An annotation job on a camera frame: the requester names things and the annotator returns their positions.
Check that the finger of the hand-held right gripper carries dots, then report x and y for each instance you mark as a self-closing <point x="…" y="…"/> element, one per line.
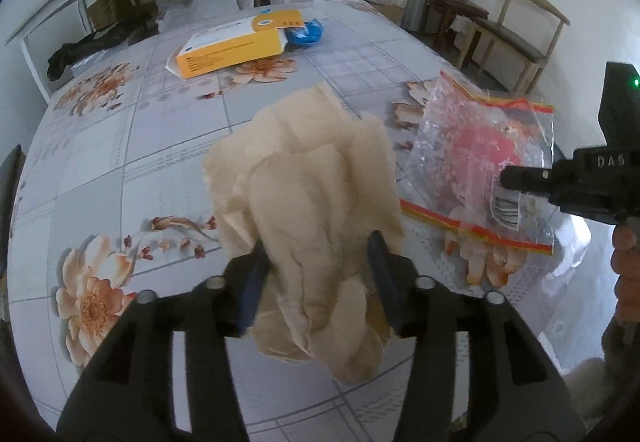
<point x="527" y="179"/>

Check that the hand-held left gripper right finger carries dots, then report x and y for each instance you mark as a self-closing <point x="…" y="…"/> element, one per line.
<point x="385" y="282"/>

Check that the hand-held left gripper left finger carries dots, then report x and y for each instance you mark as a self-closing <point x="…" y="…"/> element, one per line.
<point x="255" y="282"/>

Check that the clear zip bag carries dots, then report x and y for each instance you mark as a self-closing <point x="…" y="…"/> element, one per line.
<point x="450" y="182"/>

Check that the beige paper towel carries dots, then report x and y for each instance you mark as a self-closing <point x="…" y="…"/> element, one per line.
<point x="310" y="182"/>

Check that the person's right hand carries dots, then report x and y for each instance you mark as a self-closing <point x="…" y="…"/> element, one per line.
<point x="627" y="267"/>

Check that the wooden chair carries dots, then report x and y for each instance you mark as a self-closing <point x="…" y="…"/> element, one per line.
<point x="505" y="40"/>

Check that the dark wooden stool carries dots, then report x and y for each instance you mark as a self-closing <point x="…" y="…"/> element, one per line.
<point x="455" y="10"/>

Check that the low cardboard box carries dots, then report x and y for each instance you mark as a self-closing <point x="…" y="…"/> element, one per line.
<point x="390" y="13"/>

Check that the orange and white medicine box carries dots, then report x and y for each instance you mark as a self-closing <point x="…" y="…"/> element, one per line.
<point x="235" y="47"/>

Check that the crumpled blue plastic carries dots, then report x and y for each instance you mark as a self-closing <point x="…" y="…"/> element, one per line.
<point x="305" y="33"/>

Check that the white sack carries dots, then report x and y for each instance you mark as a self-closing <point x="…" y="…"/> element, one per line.
<point x="210" y="2"/>

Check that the black bag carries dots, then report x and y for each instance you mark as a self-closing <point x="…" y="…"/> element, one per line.
<point x="85" y="52"/>

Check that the brown cardboard box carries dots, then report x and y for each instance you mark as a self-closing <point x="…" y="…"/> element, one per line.
<point x="107" y="10"/>

